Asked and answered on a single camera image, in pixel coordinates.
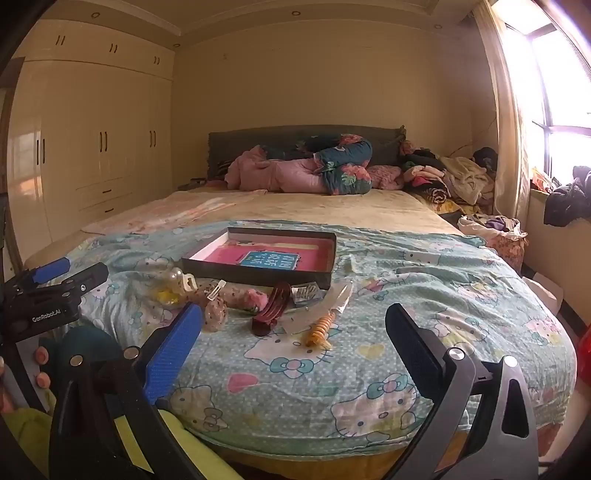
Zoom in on pile of mixed clothes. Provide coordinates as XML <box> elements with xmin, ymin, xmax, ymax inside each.
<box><xmin>368</xmin><ymin>138</ymin><xmax>530</xmax><ymax>273</ymax></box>

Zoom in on dark clothes on windowsill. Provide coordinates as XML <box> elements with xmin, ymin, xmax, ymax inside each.
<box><xmin>543</xmin><ymin>166</ymin><xmax>591</xmax><ymax>227</ymax></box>

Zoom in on pink dotted bow hair clip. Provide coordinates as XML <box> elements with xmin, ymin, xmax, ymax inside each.
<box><xmin>197</xmin><ymin>279</ymin><xmax>249</xmax><ymax>332</ymax></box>

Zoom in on pink quilted jacket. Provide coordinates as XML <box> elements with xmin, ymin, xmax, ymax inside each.
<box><xmin>224</xmin><ymin>145</ymin><xmax>328</xmax><ymax>194</ymax></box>

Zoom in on clear bag with earring card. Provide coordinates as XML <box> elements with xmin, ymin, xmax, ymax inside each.
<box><xmin>279</xmin><ymin>280</ymin><xmax>353</xmax><ymax>335</ymax></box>

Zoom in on dark shallow cardboard box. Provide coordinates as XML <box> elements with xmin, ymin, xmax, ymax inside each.
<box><xmin>180</xmin><ymin>227</ymin><xmax>337</xmax><ymax>290</ymax></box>

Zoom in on pink floral sheet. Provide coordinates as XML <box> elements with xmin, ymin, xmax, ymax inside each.
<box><xmin>81</xmin><ymin>189</ymin><xmax>267</xmax><ymax>235</ymax></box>

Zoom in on yellow rings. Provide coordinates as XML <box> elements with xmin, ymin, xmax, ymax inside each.
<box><xmin>154</xmin><ymin>267</ymin><xmax>198</xmax><ymax>310</ymax></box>

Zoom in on cream built-in wardrobe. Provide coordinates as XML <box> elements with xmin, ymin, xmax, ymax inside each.
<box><xmin>7</xmin><ymin>20</ymin><xmax>174</xmax><ymax>258</ymax></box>

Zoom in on beige bed sheet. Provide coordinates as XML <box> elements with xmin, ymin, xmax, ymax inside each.
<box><xmin>24</xmin><ymin>187</ymin><xmax>460</xmax><ymax>268</ymax></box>

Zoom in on orange spiral hair clip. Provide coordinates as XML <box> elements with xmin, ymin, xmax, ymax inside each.
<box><xmin>305</xmin><ymin>310</ymin><xmax>335</xmax><ymax>350</ymax></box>

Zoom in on dark red hair clip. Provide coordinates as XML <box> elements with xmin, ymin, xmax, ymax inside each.
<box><xmin>250</xmin><ymin>282</ymin><xmax>291</xmax><ymax>337</ymax></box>

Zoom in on clear box of rhinestone clips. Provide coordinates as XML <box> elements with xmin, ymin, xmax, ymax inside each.
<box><xmin>290</xmin><ymin>282</ymin><xmax>325</xmax><ymax>308</ymax></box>

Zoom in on person's left hand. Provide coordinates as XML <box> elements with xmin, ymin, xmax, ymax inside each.
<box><xmin>1</xmin><ymin>339</ymin><xmax>50</xmax><ymax>413</ymax></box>

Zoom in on dark grey headboard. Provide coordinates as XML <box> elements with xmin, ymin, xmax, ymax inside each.
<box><xmin>207</xmin><ymin>125</ymin><xmax>407</xmax><ymax>180</ymax></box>

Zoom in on white pearl claw clip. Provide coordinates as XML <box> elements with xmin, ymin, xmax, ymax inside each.
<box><xmin>179</xmin><ymin>273</ymin><xmax>198</xmax><ymax>295</ymax></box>

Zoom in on beige curtain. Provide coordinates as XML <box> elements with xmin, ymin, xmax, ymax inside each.
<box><xmin>472</xmin><ymin>1</ymin><xmax>530</xmax><ymax>225</ymax></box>

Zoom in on window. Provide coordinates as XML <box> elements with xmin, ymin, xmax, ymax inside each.
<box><xmin>492</xmin><ymin>1</ymin><xmax>590</xmax><ymax>184</ymax></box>

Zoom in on hello kitty teal blanket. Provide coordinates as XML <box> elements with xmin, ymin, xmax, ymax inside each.
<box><xmin>59</xmin><ymin>220</ymin><xmax>578</xmax><ymax>458</ymax></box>

